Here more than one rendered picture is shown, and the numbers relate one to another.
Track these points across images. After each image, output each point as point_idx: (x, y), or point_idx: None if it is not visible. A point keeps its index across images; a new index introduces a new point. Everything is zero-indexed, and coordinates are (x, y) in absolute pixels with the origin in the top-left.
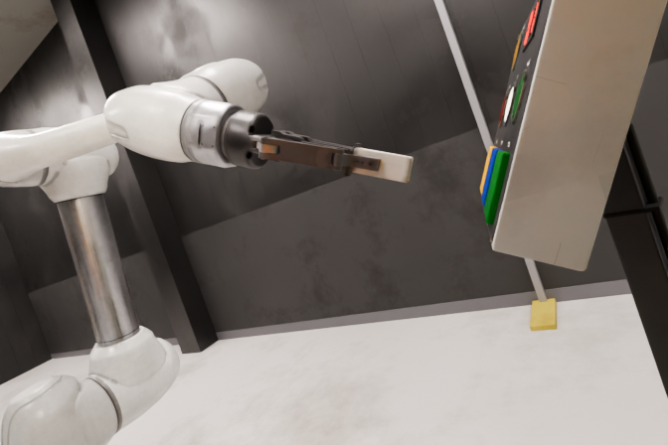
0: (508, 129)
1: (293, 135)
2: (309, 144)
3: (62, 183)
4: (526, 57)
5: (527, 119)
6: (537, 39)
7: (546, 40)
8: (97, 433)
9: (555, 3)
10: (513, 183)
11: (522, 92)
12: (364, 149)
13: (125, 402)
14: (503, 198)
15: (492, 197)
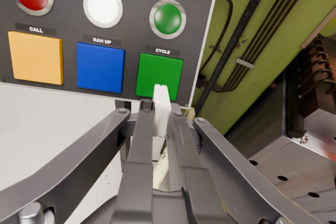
0: (135, 36)
1: (201, 184)
2: (230, 147)
3: None
4: None
5: (205, 43)
6: None
7: (215, 0)
8: None
9: None
10: (197, 76)
11: (185, 22)
12: (169, 102)
13: None
14: (193, 84)
15: (178, 86)
